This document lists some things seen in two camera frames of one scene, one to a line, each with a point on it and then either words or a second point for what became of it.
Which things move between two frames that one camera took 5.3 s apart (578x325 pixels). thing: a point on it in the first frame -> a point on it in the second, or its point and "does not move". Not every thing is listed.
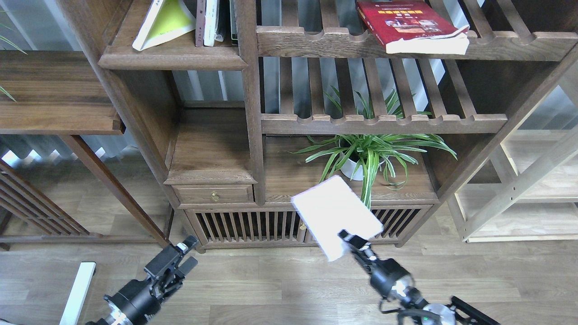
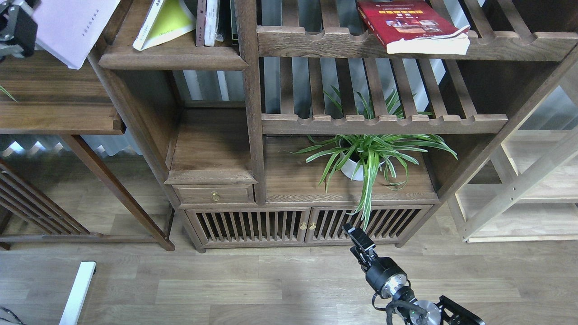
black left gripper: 137,302 -> 18,29
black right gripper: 385,274 does not move
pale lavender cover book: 331,206 -> 67,29
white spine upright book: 211,20 does not move
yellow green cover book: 165,20 does not move
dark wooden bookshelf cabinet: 226,109 does not move
